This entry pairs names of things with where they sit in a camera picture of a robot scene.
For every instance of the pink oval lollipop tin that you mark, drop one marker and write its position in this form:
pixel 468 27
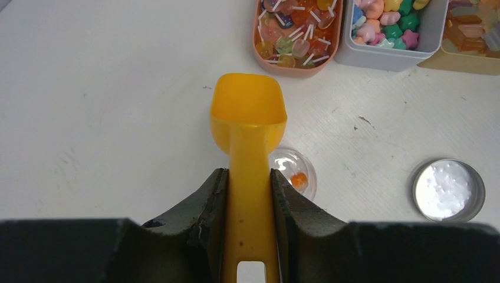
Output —
pixel 296 38

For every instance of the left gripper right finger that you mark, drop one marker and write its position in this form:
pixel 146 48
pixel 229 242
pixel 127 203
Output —
pixel 309 239

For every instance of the silver round jar lid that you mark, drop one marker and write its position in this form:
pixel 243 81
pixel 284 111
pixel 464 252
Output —
pixel 448 190

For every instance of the orange plastic scoop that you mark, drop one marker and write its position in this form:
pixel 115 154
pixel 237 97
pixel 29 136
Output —
pixel 247 121

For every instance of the clear plastic jar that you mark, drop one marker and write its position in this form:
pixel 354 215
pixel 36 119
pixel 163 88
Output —
pixel 296 168

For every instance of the grey star candy tin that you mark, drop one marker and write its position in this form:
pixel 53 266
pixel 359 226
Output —
pixel 390 35

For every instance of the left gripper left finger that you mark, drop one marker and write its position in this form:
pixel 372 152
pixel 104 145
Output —
pixel 190 235

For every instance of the yellow gummy candy tin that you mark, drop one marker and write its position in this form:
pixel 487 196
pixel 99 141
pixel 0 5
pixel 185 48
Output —
pixel 470 42

